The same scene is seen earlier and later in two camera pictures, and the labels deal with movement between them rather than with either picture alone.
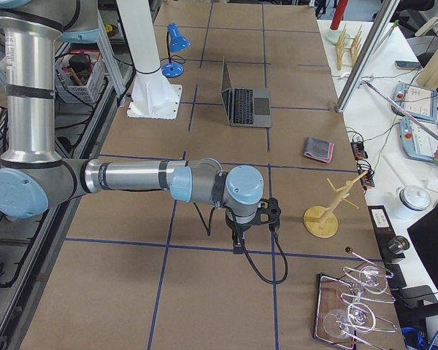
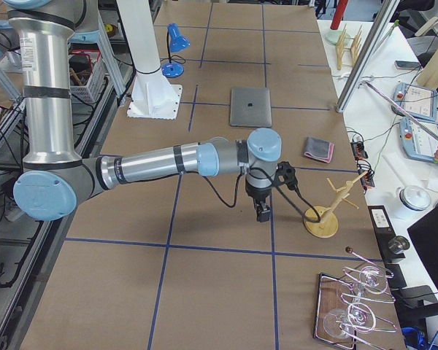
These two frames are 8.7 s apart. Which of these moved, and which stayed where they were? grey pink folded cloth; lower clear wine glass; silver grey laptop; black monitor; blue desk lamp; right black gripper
Moved: silver grey laptop; right black gripper
Stayed: lower clear wine glass; black monitor; blue desk lamp; grey pink folded cloth
